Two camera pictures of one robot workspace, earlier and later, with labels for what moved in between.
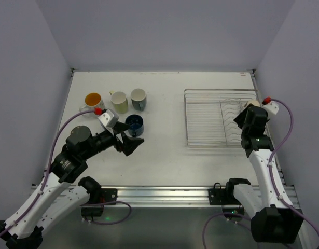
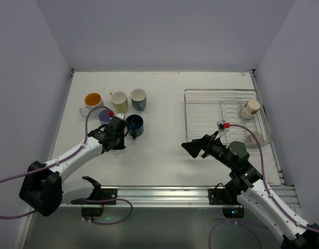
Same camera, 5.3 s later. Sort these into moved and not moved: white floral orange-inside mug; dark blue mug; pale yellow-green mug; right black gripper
Moved: right black gripper
Not moved: white floral orange-inside mug; pale yellow-green mug; dark blue mug
